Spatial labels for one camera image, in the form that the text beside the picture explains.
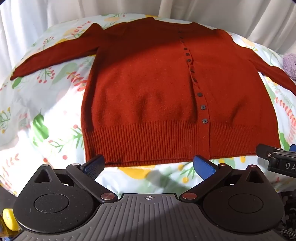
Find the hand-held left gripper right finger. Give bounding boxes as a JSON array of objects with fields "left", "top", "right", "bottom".
[{"left": 182, "top": 155, "right": 267, "bottom": 202}]

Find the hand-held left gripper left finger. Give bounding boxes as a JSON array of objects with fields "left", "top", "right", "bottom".
[{"left": 31, "top": 154, "right": 117, "bottom": 203}]

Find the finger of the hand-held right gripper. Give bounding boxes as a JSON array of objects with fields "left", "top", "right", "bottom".
[{"left": 256, "top": 143, "right": 296, "bottom": 161}]

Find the red knit cardigan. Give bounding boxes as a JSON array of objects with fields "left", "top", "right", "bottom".
[{"left": 10, "top": 18, "right": 296, "bottom": 168}]

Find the dark patterned cloth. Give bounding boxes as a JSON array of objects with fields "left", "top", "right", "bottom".
[{"left": 279, "top": 191, "right": 296, "bottom": 241}]

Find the floral bed sheet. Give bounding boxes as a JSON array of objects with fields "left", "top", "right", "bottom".
[{"left": 0, "top": 13, "right": 296, "bottom": 197}]

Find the purple knit cloth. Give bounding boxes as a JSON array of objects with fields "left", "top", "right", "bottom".
[{"left": 282, "top": 53, "right": 296, "bottom": 81}]

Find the yellow round object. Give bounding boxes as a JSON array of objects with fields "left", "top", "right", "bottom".
[{"left": 2, "top": 208, "right": 19, "bottom": 232}]

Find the white curtain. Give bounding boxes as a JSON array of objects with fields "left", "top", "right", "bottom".
[{"left": 0, "top": 0, "right": 296, "bottom": 72}]

